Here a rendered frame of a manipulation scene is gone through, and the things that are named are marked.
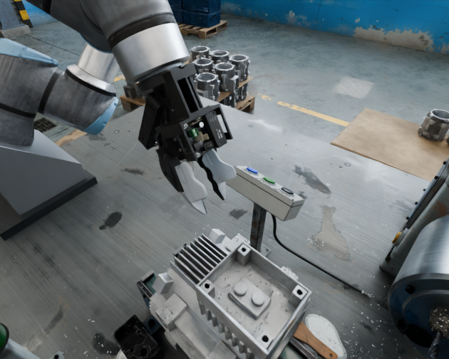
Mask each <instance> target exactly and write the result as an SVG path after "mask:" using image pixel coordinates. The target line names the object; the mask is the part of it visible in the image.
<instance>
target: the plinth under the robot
mask: <svg viewBox="0 0 449 359"><path fill-rule="evenodd" d="M84 171H85V173H86V176H87V178H86V179H84V180H82V181H80V182H79V183H77V184H75V185H73V186H72V187H69V188H68V189H66V190H64V191H63V192H61V193H59V194H57V195H56V196H54V197H52V198H50V199H48V200H46V201H45V202H43V203H41V204H40V205H38V206H36V207H34V208H33V209H30V210H29V211H27V212H25V213H23V214H22V215H20V216H19V215H18V213H17V212H16V211H15V210H14V208H13V207H12V206H11V205H10V204H9V203H8V202H7V201H6V199H5V198H4V197H3V196H2V194H1V193H0V236H1V238H2V239H3V240H4V241H6V240H7V239H8V238H10V237H12V236H13V235H15V234H17V233H18V232H20V231H21V230H23V229H25V228H26V227H28V226H29V225H31V224H33V223H34V222H36V221H38V220H39V219H40V218H42V217H44V216H46V215H47V214H49V213H50V212H52V211H53V210H55V209H57V208H58V207H60V206H61V205H63V204H65V203H66V202H68V201H70V200H71V199H73V198H74V197H76V196H78V195H79V194H81V193H82V192H84V191H86V190H87V189H89V188H90V187H92V186H93V185H95V184H97V183H98V182H97V180H96V177H95V176H93V175H92V174H91V173H89V172H88V171H86V170H84Z"/></svg>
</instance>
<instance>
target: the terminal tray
mask: <svg viewBox="0 0 449 359"><path fill-rule="evenodd" d="M239 262H240V264H239ZM245 264H246V266H245ZM250 266H251V267H250ZM249 268H250V269H251V270H252V271H250V272H249V273H248V271H249V270H248V269H249ZM237 271H241V273H240V272H237ZM257 271H258V274H257ZM250 274H251V276H249V275H250ZM227 276H228V278H229V279H228V278H227ZM270 277H271V278H270ZM225 278H226V281H225V282H224V280H225ZM257 278H258V279H257ZM264 278H265V279H264ZM269 278H270V279H269ZM260 281H262V282H261V283H260ZM232 283H233V288H232V287H231V285H232ZM265 283H267V285H266V284H265ZM227 284H229V285H230V286H229V287H225V286H227ZM270 284H271V286H270ZM257 286H258V287H257ZM215 287H216V288H215ZM219 287H220V288H219ZM268 287H269V289H268ZM195 290H196V295H197V300H198V305H199V308H200V313H201V315H204V314H206V319H207V321H210V320H212V325H213V327H216V326H218V327H219V333H223V332H224V333H225V339H226V340H229V339H231V340H232V346H233V347H235V346H238V347H239V353H240V354H243V353H245V354H246V359H270V358H271V356H272V354H273V352H274V351H275V350H276V348H277V346H278V345H279V344H281V343H280V342H281V341H282V339H283V338H284V337H286V336H285V335H286V334H287V332H288V331H289V329H290V328H291V327H292V325H293V324H294V322H295V321H296V320H297V318H298V317H299V316H300V315H301V313H302V311H303V310H304V307H305V306H306V304H307V302H308V300H309V297H310V295H311V293H312V292H311V291H310V290H309V289H308V288H306V287H305V286H303V285H302V284H301V283H299V282H298V281H297V280H295V279H294V278H292V277H291V276H290V275H289V274H287V273H286V272H285V271H283V270H282V269H280V268H279V267H278V266H276V265H275V264H273V263H272V262H271V261H270V260H268V259H267V258H266V257H264V256H263V255H261V254H260V253H259V252H258V251H256V250H255V249H253V248H252V247H251V246H250V245H248V244H247V243H245V242H244V241H241V242H240V243H239V244H238V245H237V246H236V247H235V248H234V249H233V250H232V251H231V252H230V253H229V254H228V255H227V256H226V257H225V258H224V259H223V260H222V261H221V262H219V263H218V265H216V267H214V268H213V270H211V272H209V273H208V275H206V277H204V278H203V280H201V281H200V282H199V283H198V284H197V285H196V286H195ZM228 290H229V291H228ZM266 290H267V291H266ZM223 291H225V293H224V292H223ZM272 291H274V292H273V293H277V292H279V293H278V294H273V295H272ZM217 294H218V296H219V297H218V296H217ZM220 294H222V295H220ZM228 294H229V296H230V297H231V298H232V299H234V300H232V299H231V298H230V297H229V296H228ZM269 294H270V295H272V297H271V296H270V295H269ZM283 294H285V296H286V298H285V297H283V298H282V295H283ZM217 298H218V299H217ZM219 298H221V299H219ZM287 299H288V300H287ZM229 300H230V304H229ZM227 301H228V302H227ZM280 303H282V304H281V305H280V306H282V307H281V308H280V307H278V305H279V304H280ZM235 304H237V305H235ZM285 305H287V306H285ZM228 306H229V308H228ZM227 308H228V310H229V311H228V310H226V309H227ZM287 308H288V312H286V311H285V310H286V309H287ZM225 310H226V311H225ZM230 311H231V313H230ZM227 312H229V313H227ZM235 312H239V313H235ZM267 312H268V313H267ZM235 314H236V315H235ZM239 316H241V318H240V317H239ZM253 316H254V318H250V317H253ZM264 316H267V318H264ZM239 322H240V323H241V322H242V323H241V324H239ZM267 322H268V323H267ZM260 323H262V324H261V326H260V327H259V326H258V325H259V324H260ZM249 324H250V326H249ZM256 327H257V329H256V333H255V332H254V331H255V328H256ZM258 328H260V331H259V333H258ZM290 330H291V329H290ZM251 334H253V335H251Z"/></svg>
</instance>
